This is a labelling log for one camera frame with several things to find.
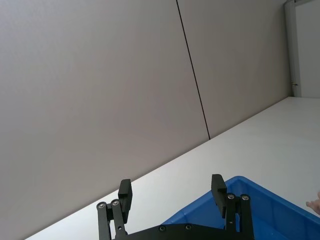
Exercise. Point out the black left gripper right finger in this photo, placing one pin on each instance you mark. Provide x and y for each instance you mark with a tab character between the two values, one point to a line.
231	207

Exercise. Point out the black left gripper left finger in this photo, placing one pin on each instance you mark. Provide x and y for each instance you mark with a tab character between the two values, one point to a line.
125	200

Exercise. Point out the person's hand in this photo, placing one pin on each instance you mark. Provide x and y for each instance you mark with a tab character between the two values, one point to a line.
315	204

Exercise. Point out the blue plastic bin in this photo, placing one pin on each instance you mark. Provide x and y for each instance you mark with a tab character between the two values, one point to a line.
272	212

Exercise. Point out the pale grey door frame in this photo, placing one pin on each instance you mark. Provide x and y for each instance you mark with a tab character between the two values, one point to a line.
291	47

